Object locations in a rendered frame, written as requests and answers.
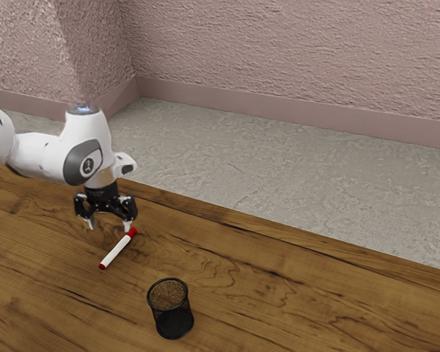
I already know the white marker with red cap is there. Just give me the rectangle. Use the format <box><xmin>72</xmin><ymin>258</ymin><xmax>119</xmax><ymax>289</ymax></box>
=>
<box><xmin>98</xmin><ymin>227</ymin><xmax>138</xmax><ymax>271</ymax></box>

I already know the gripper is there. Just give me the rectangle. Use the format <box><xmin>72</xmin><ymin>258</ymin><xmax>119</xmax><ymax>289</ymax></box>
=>
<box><xmin>73</xmin><ymin>179</ymin><xmax>139</xmax><ymax>233</ymax></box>

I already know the black mesh pen holder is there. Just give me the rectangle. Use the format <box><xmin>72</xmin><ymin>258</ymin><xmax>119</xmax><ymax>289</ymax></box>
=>
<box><xmin>146</xmin><ymin>277</ymin><xmax>195</xmax><ymax>340</ymax></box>

